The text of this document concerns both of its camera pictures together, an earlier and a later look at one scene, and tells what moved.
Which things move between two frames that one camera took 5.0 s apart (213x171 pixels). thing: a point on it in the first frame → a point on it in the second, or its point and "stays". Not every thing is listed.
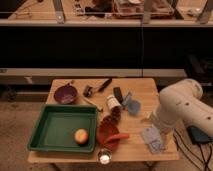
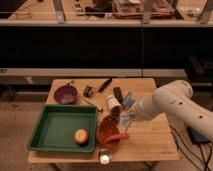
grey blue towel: [152, 137] → [126, 118]
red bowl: [102, 133] stays
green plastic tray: [56, 126] stays
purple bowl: [65, 94] stays
